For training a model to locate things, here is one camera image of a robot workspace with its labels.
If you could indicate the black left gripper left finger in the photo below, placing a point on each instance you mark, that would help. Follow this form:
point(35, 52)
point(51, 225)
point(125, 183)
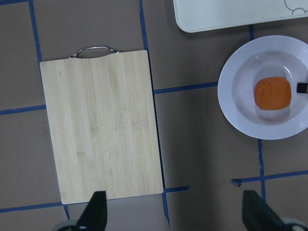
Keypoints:
point(94, 217)

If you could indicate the orange fruit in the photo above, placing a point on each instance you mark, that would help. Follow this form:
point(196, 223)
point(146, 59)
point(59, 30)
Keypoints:
point(272, 93)

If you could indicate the white round plate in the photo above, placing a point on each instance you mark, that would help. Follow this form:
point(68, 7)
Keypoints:
point(269, 56)

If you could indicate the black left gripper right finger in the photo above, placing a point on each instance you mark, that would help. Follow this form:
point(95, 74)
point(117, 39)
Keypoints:
point(257, 215)

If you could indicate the wooden cutting board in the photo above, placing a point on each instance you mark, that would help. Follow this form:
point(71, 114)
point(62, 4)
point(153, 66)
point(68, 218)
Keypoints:
point(103, 126)

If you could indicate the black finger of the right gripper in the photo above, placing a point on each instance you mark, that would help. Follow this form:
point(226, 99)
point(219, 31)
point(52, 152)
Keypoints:
point(302, 88)

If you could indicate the cream rectangular tray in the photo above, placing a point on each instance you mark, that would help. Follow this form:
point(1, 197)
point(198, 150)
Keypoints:
point(204, 15)

